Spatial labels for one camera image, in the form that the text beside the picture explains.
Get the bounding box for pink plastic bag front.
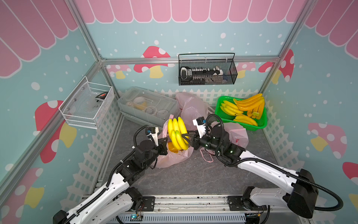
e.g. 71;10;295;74
156;115;194;168

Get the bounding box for pink plastic bag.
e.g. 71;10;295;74
200;123;249;166
175;92;209;131
156;115;194;168

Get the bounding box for yellow banana bunch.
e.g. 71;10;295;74
167;117;189;153
220;100;258;127

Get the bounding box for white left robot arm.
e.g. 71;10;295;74
53;125;167;224

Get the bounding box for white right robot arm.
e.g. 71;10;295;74
171;114;344;218

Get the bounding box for pink plastic bag right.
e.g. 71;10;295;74
200;123;249;166

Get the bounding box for pink plastic bag back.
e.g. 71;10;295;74
175;92;209;131

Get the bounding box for yellow banana bunch in basket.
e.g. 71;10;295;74
220;100;258;127

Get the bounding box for orange banana bunch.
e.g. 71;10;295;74
233;93;265;119

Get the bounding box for green plastic basket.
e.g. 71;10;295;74
215;94;267;131

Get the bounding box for clear lidded storage box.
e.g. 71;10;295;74
117;87;181;129

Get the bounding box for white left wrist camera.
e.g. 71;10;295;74
145;127;159;147

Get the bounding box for metal base rail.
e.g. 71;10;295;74
103;194;280;224

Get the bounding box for black wire mesh basket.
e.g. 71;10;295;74
178;53;238;85

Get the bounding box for white wire mesh basket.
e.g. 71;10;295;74
59;77;115;129

